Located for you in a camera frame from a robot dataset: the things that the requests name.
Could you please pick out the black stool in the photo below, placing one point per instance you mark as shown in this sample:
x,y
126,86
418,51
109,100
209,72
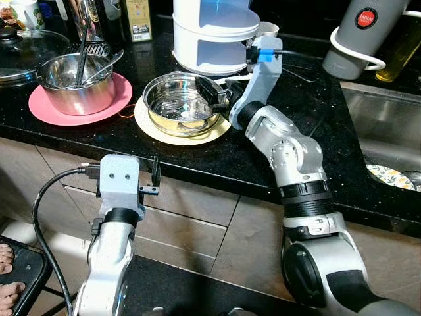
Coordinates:
x,y
33,270

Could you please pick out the white tiered storage container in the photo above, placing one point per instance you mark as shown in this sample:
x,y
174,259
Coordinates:
x,y
210,33

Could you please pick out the black kitchen utensil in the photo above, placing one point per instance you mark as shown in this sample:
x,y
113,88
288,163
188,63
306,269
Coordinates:
x,y
82,62

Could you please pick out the dark right robot foot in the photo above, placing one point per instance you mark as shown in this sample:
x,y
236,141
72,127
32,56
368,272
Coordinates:
x,y
242,312

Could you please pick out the yellow carton box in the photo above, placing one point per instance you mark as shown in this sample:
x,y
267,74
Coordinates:
x,y
138,20

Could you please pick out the yellow oil bottle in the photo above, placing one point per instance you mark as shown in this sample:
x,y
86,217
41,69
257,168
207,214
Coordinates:
x,y
402,59

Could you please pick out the grey thermos jug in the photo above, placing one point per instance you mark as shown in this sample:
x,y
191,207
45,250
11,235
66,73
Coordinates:
x,y
358,39

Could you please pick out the pale yellow plate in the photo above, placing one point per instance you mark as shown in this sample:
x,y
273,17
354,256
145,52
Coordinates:
x,y
197,139

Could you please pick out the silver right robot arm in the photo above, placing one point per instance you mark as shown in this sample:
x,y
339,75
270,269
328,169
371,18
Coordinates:
x,y
289,158

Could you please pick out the pink plate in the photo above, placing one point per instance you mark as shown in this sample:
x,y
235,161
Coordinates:
x,y
118,99

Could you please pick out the glass lid with black knob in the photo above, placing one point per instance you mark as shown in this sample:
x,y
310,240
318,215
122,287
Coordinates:
x,y
39,56

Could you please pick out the steel spoon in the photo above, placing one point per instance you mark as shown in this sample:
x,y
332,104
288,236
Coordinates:
x,y
108,64

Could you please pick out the grey drawer front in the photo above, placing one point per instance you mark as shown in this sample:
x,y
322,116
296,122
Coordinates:
x,y
191,260
184,197
177,237

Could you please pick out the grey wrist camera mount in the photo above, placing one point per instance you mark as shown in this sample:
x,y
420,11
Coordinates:
x,y
263,79
118,191

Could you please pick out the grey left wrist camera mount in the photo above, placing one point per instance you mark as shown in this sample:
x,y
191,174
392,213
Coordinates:
x,y
118,191

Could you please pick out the dark left robot foot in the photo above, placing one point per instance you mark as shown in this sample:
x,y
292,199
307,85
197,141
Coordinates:
x,y
153,313

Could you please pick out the grey cabinet door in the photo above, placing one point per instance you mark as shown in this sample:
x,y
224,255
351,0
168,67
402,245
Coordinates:
x,y
388,263
253,250

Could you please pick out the grey cabinet panel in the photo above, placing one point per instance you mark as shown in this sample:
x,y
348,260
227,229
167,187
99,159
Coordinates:
x,y
26,178

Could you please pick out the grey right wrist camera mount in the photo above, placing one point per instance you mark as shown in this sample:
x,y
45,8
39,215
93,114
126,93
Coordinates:
x,y
263,79

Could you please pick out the dark robot foot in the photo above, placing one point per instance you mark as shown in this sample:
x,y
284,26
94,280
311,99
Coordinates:
x,y
153,313
242,312

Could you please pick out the orange rubber band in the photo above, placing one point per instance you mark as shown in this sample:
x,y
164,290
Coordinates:
x,y
128,110

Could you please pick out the floral plate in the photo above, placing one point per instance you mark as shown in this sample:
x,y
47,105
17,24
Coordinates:
x,y
388,176

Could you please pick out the steel sink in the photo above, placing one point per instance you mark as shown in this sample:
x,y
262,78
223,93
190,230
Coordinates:
x,y
388,125

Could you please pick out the steel pot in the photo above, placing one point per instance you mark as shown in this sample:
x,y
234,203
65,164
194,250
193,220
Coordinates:
x,y
72,99

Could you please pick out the white printed mug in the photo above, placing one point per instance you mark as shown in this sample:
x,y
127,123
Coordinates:
x,y
268,29
25,13

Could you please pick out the black floor mat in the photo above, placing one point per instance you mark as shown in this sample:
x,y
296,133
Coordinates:
x,y
197,289

